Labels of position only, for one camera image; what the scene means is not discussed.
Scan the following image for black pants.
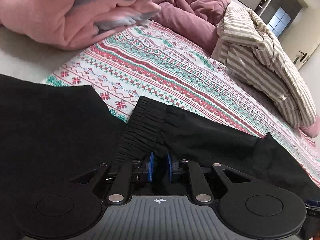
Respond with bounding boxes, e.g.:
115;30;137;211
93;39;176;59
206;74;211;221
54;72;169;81
114;96;319;200

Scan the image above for black folded garment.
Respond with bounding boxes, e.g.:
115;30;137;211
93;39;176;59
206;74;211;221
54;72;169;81
1;75;125;239

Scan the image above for beige striped pillow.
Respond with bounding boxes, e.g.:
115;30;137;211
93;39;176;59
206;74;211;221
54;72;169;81
212;2;317;128

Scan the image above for patterned red green bedsheet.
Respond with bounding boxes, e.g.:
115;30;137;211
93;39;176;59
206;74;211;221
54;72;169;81
43;22;319;183

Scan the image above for pink grey blanket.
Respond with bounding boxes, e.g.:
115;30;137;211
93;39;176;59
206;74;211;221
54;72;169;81
1;0;161;50

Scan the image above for mauve pink duvet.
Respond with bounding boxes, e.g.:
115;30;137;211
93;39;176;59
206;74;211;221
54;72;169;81
152;0;231;55

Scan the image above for white door with handle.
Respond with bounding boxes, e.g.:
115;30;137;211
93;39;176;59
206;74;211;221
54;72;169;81
293;34;319;70

